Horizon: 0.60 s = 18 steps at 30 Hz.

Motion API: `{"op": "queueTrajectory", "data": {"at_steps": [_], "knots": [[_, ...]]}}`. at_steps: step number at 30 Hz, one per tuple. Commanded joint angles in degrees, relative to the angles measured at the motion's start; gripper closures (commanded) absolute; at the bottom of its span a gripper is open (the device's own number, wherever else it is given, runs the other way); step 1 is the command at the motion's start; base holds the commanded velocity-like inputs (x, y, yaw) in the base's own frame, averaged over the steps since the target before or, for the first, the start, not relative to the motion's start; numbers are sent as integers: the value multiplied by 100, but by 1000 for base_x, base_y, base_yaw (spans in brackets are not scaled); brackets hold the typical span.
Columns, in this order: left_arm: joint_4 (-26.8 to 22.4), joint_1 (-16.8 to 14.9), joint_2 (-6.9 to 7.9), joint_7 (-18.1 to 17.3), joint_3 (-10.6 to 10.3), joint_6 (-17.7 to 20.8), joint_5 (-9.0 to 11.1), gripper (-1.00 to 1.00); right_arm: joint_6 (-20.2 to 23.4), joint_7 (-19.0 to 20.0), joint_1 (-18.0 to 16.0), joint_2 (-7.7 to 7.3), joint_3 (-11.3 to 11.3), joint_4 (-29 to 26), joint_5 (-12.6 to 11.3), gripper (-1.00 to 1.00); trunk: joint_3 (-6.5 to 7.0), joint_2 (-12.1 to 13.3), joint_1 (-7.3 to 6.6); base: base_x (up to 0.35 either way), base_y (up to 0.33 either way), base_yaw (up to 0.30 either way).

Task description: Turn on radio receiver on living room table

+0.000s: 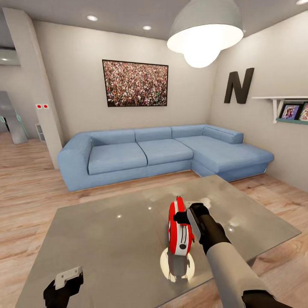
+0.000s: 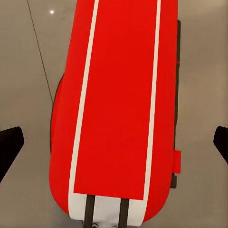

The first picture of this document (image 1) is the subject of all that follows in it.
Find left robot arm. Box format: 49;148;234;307
43;266;83;308

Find radio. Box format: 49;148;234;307
169;196;195;256

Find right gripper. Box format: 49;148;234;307
173;211;190;225

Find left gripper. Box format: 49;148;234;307
43;273;83;306

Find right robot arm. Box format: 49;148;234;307
173;201;292;308

